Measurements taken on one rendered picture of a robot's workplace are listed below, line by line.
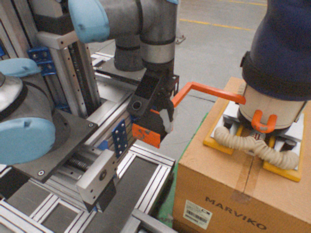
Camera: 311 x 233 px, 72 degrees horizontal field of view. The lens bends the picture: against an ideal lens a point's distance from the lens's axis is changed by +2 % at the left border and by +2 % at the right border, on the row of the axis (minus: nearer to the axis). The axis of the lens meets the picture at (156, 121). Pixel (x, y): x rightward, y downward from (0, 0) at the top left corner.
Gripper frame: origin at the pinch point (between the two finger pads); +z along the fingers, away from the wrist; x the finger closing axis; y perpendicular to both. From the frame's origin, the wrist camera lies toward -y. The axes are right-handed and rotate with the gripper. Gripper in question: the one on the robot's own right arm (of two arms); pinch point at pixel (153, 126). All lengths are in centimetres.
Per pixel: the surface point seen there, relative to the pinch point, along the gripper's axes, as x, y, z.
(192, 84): -1.3, 24.3, -0.6
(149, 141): -1.3, -4.6, 0.8
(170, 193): 9, 37, 108
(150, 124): -0.2, -1.8, -2.5
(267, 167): -31.8, 12.2, 11.7
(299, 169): -39.9, 15.5, 11.1
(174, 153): 23, 74, 108
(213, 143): -15.0, 12.7, 11.2
